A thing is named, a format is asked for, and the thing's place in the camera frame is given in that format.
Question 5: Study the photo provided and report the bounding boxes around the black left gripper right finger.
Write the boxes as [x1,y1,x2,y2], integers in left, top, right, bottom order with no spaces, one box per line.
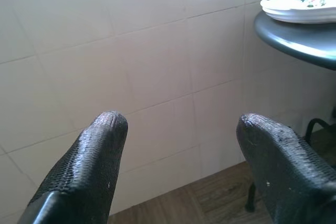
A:
[236,112,336,224]

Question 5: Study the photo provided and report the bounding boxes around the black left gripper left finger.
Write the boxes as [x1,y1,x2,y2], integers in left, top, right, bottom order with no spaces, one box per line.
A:
[17,110,129,224]

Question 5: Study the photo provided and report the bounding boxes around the round dark grey table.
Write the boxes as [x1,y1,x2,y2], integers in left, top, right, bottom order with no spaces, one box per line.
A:
[253,11,336,71]

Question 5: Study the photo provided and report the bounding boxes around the plain white plate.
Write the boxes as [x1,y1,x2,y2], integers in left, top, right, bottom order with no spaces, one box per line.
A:
[262,7,336,24]

